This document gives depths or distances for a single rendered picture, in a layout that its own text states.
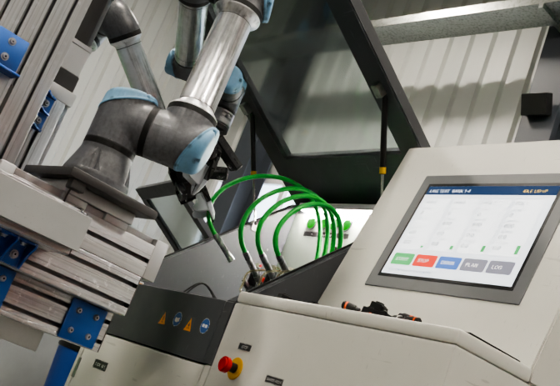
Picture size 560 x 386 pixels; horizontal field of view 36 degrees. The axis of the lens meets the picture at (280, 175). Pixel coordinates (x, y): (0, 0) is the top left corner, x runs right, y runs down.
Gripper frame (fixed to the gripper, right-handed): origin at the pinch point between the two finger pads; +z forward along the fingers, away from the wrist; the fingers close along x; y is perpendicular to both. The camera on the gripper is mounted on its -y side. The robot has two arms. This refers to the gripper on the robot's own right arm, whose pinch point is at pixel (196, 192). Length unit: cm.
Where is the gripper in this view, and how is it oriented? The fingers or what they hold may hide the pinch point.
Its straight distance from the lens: 240.5
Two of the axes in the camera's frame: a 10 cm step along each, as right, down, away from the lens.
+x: 5.9, -0.1, -8.1
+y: -7.3, -4.4, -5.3
